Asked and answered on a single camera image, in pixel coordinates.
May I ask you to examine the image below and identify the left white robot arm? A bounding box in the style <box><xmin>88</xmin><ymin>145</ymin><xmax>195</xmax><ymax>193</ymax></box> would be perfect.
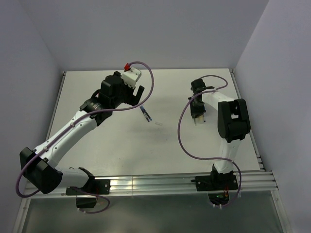
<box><xmin>20</xmin><ymin>67</ymin><xmax>144</xmax><ymax>194</ymax></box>

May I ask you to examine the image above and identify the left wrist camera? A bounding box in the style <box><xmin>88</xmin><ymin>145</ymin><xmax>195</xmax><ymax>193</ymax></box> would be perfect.
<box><xmin>121</xmin><ymin>63</ymin><xmax>141</xmax><ymax>89</ymax></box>

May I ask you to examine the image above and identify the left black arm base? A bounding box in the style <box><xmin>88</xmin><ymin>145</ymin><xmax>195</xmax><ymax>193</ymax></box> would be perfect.
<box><xmin>65</xmin><ymin>179</ymin><xmax>110</xmax><ymax>214</ymax></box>

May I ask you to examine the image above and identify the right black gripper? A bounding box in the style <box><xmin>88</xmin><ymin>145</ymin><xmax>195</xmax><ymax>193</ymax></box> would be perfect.
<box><xmin>189</xmin><ymin>96</ymin><xmax>206</xmax><ymax>118</ymax></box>

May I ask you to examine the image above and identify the purple cable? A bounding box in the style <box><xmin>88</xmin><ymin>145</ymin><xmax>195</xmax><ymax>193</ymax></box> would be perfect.
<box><xmin>178</xmin><ymin>75</ymin><xmax>242</xmax><ymax>207</ymax></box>
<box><xmin>16</xmin><ymin>61</ymin><xmax>154</xmax><ymax>214</ymax></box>

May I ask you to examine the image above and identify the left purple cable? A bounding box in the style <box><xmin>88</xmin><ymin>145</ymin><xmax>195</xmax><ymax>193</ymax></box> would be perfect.
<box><xmin>16</xmin><ymin>61</ymin><xmax>154</xmax><ymax>214</ymax></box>

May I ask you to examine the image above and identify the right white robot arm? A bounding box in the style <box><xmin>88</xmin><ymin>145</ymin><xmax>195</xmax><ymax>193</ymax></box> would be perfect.
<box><xmin>190</xmin><ymin>78</ymin><xmax>251</xmax><ymax>189</ymax></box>

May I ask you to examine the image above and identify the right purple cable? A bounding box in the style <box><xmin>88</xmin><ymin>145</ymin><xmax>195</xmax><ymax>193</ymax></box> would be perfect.
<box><xmin>178</xmin><ymin>75</ymin><xmax>242</xmax><ymax>207</ymax></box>

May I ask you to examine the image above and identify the blue barrel pen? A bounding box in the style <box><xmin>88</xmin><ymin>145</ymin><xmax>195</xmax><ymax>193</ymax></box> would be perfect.
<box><xmin>140</xmin><ymin>105</ymin><xmax>152</xmax><ymax>122</ymax></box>

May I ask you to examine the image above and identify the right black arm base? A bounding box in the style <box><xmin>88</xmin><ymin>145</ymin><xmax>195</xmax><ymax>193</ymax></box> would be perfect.
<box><xmin>191</xmin><ymin>171</ymin><xmax>239</xmax><ymax>207</ymax></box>

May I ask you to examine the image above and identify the aluminium rail frame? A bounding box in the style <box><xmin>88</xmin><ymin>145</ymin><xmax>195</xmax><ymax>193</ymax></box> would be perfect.
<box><xmin>22</xmin><ymin>68</ymin><xmax>292</xmax><ymax>233</ymax></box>

